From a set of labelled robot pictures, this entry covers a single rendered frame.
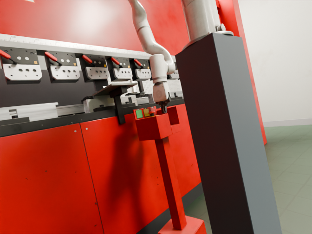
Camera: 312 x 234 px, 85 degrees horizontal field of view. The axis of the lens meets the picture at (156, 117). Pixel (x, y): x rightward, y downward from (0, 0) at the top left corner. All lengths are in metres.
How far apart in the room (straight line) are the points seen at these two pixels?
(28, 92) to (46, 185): 0.88
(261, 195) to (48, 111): 1.04
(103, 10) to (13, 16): 0.57
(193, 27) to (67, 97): 1.28
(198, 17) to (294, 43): 3.69
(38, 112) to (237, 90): 0.94
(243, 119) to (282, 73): 3.72
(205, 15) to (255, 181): 0.59
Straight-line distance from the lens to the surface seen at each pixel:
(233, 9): 3.11
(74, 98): 1.71
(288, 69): 4.31
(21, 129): 0.95
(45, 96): 1.66
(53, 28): 1.26
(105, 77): 1.25
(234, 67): 0.66
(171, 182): 1.03
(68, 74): 1.16
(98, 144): 1.03
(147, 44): 1.08
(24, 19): 1.24
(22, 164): 0.95
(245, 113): 0.66
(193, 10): 0.72
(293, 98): 4.31
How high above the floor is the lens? 0.79
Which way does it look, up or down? 1 degrees down
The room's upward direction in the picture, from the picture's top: 12 degrees counter-clockwise
